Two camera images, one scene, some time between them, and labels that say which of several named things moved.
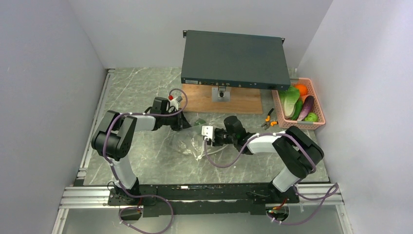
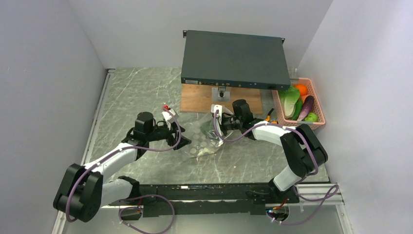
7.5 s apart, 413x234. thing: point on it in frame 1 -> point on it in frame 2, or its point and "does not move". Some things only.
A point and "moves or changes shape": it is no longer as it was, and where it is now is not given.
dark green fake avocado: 199,121 moves or changes shape
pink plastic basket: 283,123 does not move
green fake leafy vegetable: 289,98 does not move
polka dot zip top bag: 188,142 moves or changes shape
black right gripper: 215,142 -> 222,121
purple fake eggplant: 307,106 does not move
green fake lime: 311,117 does not move
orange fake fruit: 303,88 does not move
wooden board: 197,98 does not move
